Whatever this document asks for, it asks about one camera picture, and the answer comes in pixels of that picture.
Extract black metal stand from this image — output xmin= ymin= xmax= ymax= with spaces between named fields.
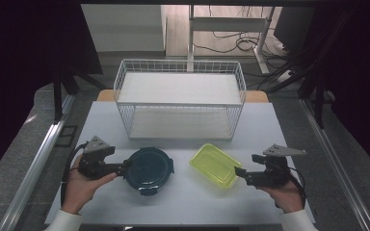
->
xmin=52 ymin=65 xmax=108 ymax=125
xmin=265 ymin=9 xmax=357 ymax=130

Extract aluminium rail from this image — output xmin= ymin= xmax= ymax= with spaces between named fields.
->
xmin=0 ymin=93 xmax=77 ymax=231
xmin=299 ymin=97 xmax=370 ymax=231

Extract yellow-green rectangular plastic container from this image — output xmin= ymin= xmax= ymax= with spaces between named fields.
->
xmin=189 ymin=142 xmax=243 ymax=190

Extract white wire shelf rack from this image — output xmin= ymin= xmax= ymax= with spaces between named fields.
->
xmin=113 ymin=58 xmax=248 ymax=141

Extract hand-held gripper cable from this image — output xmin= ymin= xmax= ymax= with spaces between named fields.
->
xmin=286 ymin=166 xmax=307 ymax=210
xmin=60 ymin=141 xmax=90 ymax=208

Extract person's left hand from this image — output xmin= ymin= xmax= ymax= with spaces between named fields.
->
xmin=61 ymin=154 xmax=119 ymax=215

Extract black floor bracket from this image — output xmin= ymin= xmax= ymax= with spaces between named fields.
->
xmin=55 ymin=124 xmax=79 ymax=148

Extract right hand-held gripper cable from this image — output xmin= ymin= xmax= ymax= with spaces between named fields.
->
xmin=286 ymin=166 xmax=307 ymax=210

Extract white desk frame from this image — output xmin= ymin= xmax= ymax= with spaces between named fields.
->
xmin=187 ymin=4 xmax=276 ymax=75

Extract black floor cables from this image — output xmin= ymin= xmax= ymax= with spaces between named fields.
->
xmin=192 ymin=5 xmax=291 ymax=60

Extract left hand-held gripper cable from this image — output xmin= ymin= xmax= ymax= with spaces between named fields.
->
xmin=60 ymin=141 xmax=90 ymax=208

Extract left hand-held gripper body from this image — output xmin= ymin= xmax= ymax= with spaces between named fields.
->
xmin=77 ymin=136 xmax=117 ymax=181

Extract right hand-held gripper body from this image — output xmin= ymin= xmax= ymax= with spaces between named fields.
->
xmin=251 ymin=143 xmax=307 ymax=188

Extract black curtain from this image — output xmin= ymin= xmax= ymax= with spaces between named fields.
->
xmin=302 ymin=0 xmax=370 ymax=182
xmin=0 ymin=0 xmax=104 ymax=188

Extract round dark blue lidded container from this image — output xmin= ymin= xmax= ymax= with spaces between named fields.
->
xmin=123 ymin=146 xmax=175 ymax=197

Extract person's right hand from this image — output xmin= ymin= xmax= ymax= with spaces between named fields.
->
xmin=257 ymin=174 xmax=304 ymax=215

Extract wooden table board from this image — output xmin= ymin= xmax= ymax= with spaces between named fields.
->
xmin=95 ymin=89 xmax=270 ymax=104

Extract white cabinet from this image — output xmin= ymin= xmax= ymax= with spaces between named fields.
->
xmin=80 ymin=4 xmax=168 ymax=54

